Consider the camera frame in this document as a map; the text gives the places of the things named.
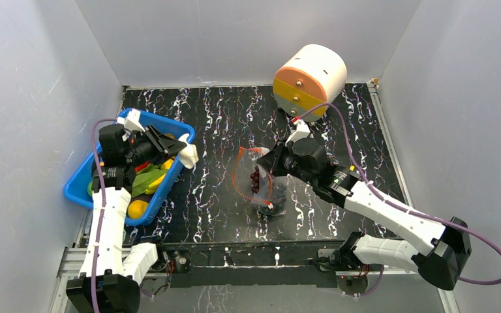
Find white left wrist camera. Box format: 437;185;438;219
116;109;146;134

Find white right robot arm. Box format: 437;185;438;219
257;138;471;290

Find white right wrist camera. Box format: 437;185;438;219
285;117;310;147

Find yellow orange toy fruit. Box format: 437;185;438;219
127;200;149;219

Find red toy grapes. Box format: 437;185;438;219
250;166;265;194

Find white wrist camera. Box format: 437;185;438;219
116;109;146;134
285;117;310;147

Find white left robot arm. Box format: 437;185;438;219
66;119;198;312

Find green toy vegetable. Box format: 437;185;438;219
131;166;159;197

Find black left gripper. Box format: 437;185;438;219
125;125;187;168

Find white toy garlic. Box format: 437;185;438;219
178;134;199;169

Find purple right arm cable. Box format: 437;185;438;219
296;102;501;286

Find clear zip bag orange zipper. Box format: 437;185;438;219
232;147;288;216

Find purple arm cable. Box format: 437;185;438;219
90;118;119;313
296;102;501;286

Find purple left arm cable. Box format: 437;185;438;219
90;118;119;313

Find round drawer cabinet toy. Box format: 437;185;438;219
273;44;347;117

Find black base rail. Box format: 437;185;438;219
138;239;386;290

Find yellow toy banana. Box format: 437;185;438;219
144;158;174;194

